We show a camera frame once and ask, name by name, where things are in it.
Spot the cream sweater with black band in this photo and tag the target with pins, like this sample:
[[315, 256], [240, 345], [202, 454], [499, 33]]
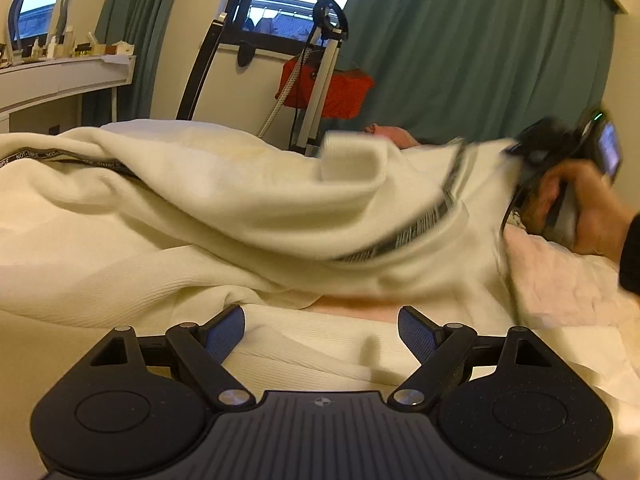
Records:
[[200, 220]]

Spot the black curved frame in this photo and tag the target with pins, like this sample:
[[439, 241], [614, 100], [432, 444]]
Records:
[[200, 70]]

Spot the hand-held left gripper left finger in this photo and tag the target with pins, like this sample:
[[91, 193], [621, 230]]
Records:
[[227, 332]]

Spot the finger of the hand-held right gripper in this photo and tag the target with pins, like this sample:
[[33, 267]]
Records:
[[520, 149]]

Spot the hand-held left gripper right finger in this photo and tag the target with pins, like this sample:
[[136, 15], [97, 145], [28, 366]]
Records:
[[415, 332]]

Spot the red cloth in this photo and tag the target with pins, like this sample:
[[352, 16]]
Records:
[[345, 92]]

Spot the person's right hand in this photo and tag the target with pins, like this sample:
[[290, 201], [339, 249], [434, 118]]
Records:
[[597, 230]]

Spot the wide green curtain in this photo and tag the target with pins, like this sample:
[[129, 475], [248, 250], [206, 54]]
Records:
[[475, 45]]

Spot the long green curtain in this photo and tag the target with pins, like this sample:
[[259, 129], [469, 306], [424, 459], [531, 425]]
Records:
[[135, 35]]

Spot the pale pink bed quilt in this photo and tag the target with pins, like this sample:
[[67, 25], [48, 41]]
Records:
[[565, 280]]

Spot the white dressing table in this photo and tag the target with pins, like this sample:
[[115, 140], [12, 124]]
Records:
[[55, 85]]

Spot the white framed mirror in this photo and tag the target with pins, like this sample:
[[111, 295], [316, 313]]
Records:
[[42, 2]]

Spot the dark framed window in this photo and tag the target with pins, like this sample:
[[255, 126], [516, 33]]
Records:
[[290, 5]]

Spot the pink rounded object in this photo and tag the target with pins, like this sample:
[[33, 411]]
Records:
[[392, 136]]

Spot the small black oval object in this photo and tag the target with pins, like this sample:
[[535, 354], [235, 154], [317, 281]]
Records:
[[245, 54]]

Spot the row of small cosmetic bottles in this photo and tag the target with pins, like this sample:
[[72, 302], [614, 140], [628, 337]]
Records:
[[70, 45]]

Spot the person's right forearm black sleeve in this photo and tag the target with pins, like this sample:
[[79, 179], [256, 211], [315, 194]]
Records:
[[631, 260]]

